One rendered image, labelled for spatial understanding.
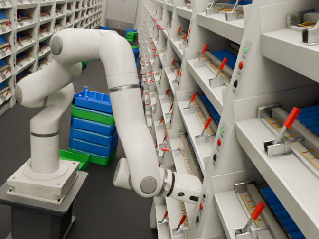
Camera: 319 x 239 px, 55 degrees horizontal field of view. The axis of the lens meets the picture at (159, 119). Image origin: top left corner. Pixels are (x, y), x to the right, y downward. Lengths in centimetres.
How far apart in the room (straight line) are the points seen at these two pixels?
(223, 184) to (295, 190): 31
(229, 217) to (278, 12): 44
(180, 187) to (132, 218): 93
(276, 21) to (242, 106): 19
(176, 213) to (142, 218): 53
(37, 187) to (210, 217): 80
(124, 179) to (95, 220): 92
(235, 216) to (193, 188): 23
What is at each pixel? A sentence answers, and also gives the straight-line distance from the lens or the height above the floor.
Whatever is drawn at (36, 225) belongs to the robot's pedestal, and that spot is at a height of 14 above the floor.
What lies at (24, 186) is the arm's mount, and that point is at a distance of 142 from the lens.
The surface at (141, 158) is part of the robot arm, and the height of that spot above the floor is 77.
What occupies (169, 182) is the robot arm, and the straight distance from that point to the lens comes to 90.
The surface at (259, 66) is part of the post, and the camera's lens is 69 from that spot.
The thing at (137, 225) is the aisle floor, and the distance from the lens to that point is 177.
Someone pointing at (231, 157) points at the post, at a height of 84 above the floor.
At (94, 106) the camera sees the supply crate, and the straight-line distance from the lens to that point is 207.
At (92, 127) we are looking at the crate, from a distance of 213.
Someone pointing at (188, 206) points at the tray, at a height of 54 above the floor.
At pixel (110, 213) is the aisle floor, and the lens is 182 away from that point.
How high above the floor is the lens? 115
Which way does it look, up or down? 21 degrees down
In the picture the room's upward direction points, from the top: 11 degrees clockwise
